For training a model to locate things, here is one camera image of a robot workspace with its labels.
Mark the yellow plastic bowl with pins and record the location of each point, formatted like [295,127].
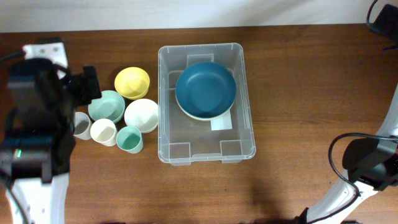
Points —
[132,83]

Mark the cream plastic cup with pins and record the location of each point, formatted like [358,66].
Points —
[104,131]

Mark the white plastic bowl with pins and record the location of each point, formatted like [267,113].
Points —
[143,114]

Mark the large beige plate bowl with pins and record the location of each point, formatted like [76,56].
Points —
[203,119]

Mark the green plastic cup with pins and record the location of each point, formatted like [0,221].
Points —
[130,139]

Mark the green plastic bowl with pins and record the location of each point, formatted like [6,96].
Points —
[110,106]

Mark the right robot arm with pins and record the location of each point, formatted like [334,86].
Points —
[369,166]

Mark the large blue bowl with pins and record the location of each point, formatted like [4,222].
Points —
[206,89]

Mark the grey plastic cup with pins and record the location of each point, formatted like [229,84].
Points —
[82,124]

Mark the white paper label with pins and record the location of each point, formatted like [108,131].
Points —
[224,122]

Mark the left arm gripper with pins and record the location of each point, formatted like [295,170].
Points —
[78,86]

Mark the clear plastic storage container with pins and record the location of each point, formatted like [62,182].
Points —
[182,139]

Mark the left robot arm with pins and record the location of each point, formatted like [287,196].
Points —
[39,131]

